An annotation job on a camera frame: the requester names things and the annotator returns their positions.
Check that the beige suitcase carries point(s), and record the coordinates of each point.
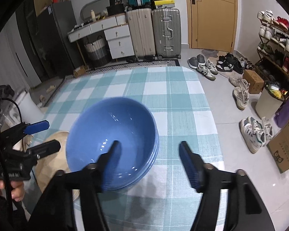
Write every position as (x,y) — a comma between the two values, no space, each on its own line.
(141,33)

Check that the wooden door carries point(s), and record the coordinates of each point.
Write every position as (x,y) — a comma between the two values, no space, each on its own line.
(214,21)

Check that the rows of racked sneakers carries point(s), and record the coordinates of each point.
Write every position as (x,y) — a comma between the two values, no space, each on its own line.
(267,31)

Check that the tall black cabinet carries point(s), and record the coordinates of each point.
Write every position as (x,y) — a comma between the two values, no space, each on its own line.
(31,41)

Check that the teal checked tablecloth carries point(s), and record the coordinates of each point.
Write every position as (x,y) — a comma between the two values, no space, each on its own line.
(171,101)

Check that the group of loose shoes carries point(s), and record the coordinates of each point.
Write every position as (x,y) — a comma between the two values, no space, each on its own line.
(240,96)

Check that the plain brown cardboard box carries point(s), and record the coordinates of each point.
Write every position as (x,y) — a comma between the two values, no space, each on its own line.
(254,80)

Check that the yellow black shoe box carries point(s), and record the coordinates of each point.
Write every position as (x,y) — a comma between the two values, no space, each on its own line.
(162,4)

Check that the flat brown cardboard sheet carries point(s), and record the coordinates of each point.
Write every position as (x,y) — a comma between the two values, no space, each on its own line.
(42,0)

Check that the large printed cardboard box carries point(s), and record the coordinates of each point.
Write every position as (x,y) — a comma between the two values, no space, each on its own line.
(284,149)

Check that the silver suitcase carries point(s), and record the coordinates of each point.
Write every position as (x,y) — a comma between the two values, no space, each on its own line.
(166,33)

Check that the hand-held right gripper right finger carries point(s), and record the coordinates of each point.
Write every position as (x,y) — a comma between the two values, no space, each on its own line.
(192,168)

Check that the white wardrobe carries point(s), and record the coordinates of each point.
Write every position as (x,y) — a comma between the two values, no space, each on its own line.
(14,60)

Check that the beige slipper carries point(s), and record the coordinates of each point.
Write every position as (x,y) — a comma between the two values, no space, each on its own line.
(41,98)
(50,88)

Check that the beige trash bin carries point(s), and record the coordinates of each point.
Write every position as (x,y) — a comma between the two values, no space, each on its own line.
(269,104)

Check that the wooden shoe rack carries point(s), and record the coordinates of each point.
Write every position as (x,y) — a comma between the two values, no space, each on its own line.
(272,59)

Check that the dark grey fridge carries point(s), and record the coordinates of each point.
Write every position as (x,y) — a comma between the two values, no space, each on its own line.
(60,36)

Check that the small flat cardboard box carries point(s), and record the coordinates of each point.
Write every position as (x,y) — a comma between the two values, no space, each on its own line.
(79,71)

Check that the woven grey white basket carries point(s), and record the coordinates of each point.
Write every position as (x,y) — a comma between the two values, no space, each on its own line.
(97,50)

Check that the grey door mat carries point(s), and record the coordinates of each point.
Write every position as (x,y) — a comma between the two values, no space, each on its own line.
(209,53)

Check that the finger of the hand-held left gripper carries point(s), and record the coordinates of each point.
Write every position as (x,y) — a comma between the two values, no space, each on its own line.
(47,148)
(37,126)

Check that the white electric kettle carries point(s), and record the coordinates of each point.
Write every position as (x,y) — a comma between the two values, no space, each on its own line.
(31,108)

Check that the cream round plate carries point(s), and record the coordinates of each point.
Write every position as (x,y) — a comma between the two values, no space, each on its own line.
(51,173)

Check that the white bottle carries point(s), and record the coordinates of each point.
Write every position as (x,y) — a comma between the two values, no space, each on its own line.
(93,16)

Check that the dotted rug with striped border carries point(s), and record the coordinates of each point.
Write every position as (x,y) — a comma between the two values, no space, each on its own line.
(144,64)

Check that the oval grey mirror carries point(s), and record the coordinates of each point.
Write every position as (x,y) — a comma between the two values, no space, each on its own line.
(96,4)

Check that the white desk with drawers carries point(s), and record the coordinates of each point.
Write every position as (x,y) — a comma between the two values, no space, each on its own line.
(119,43)

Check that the person's left hand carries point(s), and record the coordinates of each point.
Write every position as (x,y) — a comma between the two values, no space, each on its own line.
(17,192)

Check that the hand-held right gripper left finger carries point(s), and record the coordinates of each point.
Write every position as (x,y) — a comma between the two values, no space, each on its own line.
(110,158)

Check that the black storage box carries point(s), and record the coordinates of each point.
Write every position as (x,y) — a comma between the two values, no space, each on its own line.
(115,10)

